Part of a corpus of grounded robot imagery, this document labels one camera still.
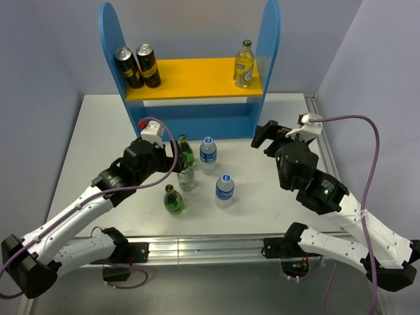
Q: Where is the green glass bottle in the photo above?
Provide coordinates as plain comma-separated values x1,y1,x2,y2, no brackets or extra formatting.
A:
163,184,184,215
178,134,194,167

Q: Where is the clear glass bottle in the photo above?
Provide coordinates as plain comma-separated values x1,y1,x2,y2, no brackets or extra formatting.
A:
234,39,255,87
177,164,196,192

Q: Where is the plastic water bottle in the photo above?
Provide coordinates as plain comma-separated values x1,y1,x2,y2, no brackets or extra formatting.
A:
215,173,235,209
199,136,217,175

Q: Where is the green glass bottle front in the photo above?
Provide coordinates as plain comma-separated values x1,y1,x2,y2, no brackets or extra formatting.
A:
163,184,184,215

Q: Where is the plastic water bottle front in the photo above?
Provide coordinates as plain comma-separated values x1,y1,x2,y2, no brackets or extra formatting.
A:
215,173,235,209

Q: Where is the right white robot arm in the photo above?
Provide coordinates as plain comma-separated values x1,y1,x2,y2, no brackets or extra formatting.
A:
251,114,419,292

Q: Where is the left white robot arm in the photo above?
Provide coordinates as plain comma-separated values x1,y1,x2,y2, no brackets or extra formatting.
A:
1,138,186,300

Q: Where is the blue and yellow wooden shelf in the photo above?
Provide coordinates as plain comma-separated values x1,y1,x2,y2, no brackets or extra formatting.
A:
98,1,281,140

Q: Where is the black gold can right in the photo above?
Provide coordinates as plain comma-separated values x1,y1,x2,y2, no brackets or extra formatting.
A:
136,43,161,88

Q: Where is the black gold can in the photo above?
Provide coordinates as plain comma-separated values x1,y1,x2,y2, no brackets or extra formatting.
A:
136,43,161,88
114,46,144,89

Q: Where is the black gold can left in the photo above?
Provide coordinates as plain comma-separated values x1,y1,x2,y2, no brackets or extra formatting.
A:
114,46,144,89

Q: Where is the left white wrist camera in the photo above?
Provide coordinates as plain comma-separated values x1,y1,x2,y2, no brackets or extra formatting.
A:
138,119,164,148

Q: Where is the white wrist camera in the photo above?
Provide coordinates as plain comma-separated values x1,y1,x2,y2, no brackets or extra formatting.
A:
285,113,323,142
138,119,164,148

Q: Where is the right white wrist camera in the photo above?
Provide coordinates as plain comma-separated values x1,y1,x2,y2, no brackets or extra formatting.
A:
285,113,323,142

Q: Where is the aluminium side rail right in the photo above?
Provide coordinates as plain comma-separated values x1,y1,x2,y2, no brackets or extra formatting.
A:
303,93,370,230

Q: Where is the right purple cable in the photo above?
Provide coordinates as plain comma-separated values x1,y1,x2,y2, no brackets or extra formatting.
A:
289,114,381,315

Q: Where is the purple cable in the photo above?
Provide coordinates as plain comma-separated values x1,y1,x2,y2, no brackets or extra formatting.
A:
289,114,381,315
0,116,180,299

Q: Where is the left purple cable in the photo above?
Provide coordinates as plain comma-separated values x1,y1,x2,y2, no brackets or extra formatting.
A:
0,116,180,299

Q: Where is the aluminium mounting rail front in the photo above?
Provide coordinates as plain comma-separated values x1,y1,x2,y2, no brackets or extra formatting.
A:
67,232,348,266

